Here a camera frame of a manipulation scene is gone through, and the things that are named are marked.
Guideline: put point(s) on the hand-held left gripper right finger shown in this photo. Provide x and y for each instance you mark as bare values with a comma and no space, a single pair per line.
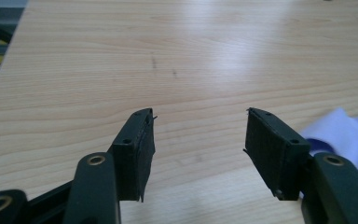
273,155

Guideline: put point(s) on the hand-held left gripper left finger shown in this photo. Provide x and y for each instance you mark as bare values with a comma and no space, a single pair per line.
133,161

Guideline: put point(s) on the white cloth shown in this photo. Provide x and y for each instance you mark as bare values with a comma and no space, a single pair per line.
345,140

